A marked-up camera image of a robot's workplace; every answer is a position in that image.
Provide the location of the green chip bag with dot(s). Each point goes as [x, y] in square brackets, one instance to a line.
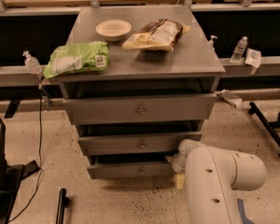
[78, 58]

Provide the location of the folded cloth on ledge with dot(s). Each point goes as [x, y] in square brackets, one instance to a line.
[230, 98]

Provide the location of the grey bottom drawer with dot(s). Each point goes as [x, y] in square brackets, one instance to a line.
[127, 170]

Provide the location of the black tube on floor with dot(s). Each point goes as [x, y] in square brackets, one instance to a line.
[63, 201]

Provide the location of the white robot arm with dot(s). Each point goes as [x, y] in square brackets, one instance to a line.
[212, 175]

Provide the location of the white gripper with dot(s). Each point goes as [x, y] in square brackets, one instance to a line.
[178, 162]

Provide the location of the brown yellow snack bag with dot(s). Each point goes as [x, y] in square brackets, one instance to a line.
[157, 35]

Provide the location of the grey drawer cabinet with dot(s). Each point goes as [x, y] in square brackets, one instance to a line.
[191, 68]

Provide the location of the black stand base right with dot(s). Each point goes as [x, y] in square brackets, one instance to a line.
[270, 126]

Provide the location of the grey top drawer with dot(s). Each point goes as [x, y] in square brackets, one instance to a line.
[139, 109]

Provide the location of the clear sanitizer pump bottle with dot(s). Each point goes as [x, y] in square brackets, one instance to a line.
[32, 63]

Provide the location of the small white pump bottle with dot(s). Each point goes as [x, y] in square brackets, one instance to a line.
[212, 41]

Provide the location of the white wipes packet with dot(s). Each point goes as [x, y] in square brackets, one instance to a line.
[253, 57]

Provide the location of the grey middle drawer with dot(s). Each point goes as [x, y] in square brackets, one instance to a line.
[134, 143]

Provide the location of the clear water bottle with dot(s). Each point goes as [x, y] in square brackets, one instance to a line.
[239, 50]

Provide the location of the white paper bowl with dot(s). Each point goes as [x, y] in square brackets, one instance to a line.
[113, 30]

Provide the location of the black monitor stand left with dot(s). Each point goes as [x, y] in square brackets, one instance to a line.
[11, 177]

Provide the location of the grey drawer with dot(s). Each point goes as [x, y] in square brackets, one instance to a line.
[127, 170]
[139, 109]
[134, 143]

